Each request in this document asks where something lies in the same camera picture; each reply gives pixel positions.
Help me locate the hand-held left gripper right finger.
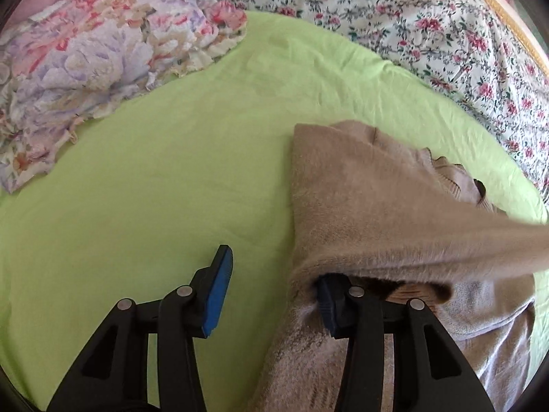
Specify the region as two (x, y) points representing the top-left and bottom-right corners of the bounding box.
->
(316, 275), (485, 412)

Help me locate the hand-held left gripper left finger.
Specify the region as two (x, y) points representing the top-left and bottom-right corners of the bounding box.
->
(46, 244), (234, 412)

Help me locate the beige knit sweater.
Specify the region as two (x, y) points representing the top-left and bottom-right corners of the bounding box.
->
(251, 120), (549, 412)

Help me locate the green bed sheet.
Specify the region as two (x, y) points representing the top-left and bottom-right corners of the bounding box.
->
(0, 9), (549, 412)

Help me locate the pastel floral ruffled pillow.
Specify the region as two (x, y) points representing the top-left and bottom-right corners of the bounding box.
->
(0, 0), (249, 194)

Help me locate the white pink-flowered quilt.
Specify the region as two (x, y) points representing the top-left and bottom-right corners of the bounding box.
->
(201, 0), (549, 207)

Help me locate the light wooden bed frame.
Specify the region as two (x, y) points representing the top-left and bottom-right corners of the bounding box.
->
(455, 0), (549, 78)

